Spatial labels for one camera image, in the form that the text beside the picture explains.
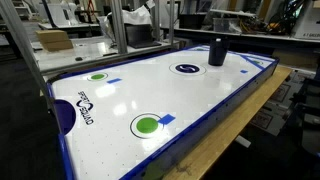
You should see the black plastic cup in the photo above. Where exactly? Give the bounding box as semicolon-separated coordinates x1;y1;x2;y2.
207;35;231;67

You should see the blue rimmed air hockey table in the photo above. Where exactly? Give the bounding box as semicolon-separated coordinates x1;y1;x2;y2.
45;43;280;180

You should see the black laptop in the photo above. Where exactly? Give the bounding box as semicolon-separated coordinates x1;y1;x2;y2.
124;23;163;50

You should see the black monitor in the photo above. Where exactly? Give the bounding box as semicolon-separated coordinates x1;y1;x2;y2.
179;13;208;30

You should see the white cloth cover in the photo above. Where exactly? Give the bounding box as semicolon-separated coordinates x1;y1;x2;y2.
99;4;154;28

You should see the white workbench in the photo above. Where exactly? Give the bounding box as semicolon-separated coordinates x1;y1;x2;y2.
31;34;182;74

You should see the brown cardboard box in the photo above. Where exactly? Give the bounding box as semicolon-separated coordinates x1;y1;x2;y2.
34;29;75;53

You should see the white machine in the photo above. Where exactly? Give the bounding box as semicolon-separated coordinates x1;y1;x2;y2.
45;0;80;28

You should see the white printed box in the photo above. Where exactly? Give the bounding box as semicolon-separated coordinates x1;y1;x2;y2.
291;0;320;41

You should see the thin aluminium frame post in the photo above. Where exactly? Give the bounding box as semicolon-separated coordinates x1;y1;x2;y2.
168;0;177;46

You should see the thick aluminium frame post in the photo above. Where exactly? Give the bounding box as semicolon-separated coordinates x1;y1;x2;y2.
109;0;129;55

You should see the yellow cable bundle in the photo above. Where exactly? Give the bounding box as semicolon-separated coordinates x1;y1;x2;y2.
239;14;289;35

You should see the slanted aluminium frame post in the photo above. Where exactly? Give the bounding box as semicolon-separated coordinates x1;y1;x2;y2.
0;0;56;113

